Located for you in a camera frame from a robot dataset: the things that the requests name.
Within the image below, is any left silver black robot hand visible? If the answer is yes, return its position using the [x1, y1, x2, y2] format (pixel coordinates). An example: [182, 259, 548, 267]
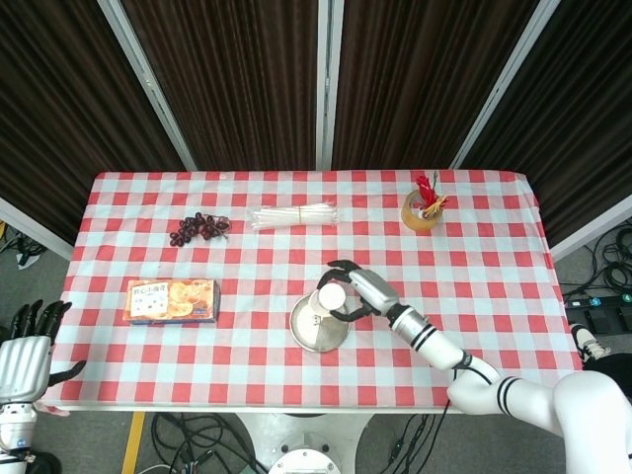
[0, 299, 88, 402]

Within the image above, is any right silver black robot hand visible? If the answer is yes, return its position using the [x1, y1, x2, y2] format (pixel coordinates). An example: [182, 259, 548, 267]
[315, 260, 401, 323]

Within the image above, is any white paper cup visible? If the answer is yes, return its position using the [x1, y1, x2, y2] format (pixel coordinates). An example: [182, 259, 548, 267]
[303, 281, 353, 320]

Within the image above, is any silver metal plate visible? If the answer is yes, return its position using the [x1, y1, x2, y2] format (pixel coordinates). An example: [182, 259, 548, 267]
[288, 290, 351, 354]

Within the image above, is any amber packing tape roll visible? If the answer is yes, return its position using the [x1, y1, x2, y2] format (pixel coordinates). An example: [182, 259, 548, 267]
[400, 190, 443, 233]

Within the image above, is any yellow feather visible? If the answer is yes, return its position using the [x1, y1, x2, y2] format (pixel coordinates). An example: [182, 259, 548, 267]
[419, 195, 449, 219]

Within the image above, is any clear plastic straw bundle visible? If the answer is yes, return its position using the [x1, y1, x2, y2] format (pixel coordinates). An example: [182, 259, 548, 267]
[246, 200, 342, 232]

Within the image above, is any red feather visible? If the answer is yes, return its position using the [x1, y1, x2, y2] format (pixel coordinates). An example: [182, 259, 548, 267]
[415, 174, 436, 206]

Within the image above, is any red white checkered tablecloth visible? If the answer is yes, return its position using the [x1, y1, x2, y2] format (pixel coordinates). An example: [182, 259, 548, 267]
[41, 170, 587, 416]

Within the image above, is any yellow floor tape strip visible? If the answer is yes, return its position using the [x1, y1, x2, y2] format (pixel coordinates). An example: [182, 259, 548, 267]
[120, 412, 148, 474]

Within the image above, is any orange blue cookie box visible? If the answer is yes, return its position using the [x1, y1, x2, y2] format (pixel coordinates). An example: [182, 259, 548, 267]
[122, 277, 222, 327]

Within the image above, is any dark purple grape bunch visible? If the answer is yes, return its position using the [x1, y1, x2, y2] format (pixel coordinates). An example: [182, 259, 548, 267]
[168, 211, 232, 248]

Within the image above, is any dark brown curtain panel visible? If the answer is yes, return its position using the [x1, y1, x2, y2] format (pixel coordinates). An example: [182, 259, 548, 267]
[331, 0, 539, 172]
[120, 0, 322, 172]
[463, 0, 632, 246]
[0, 0, 187, 246]

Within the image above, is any white sneaker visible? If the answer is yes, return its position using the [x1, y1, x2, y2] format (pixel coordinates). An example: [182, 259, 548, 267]
[570, 323, 612, 361]

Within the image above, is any black trouser leg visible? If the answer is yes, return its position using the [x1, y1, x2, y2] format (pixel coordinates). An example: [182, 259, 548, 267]
[581, 351, 632, 381]

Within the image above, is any black floor cable bundle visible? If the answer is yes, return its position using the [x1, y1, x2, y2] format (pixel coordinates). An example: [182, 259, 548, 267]
[562, 231, 632, 300]
[0, 221, 48, 271]
[150, 413, 271, 474]
[364, 413, 453, 474]

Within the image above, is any white partition base rail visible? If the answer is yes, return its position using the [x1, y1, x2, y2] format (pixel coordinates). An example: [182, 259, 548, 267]
[549, 194, 632, 262]
[0, 197, 75, 262]

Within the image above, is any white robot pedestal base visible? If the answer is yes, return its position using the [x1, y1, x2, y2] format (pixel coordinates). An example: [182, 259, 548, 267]
[234, 412, 372, 474]

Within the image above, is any white partition post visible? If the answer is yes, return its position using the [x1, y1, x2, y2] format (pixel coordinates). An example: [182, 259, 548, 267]
[97, 0, 199, 173]
[315, 0, 346, 172]
[448, 0, 563, 170]

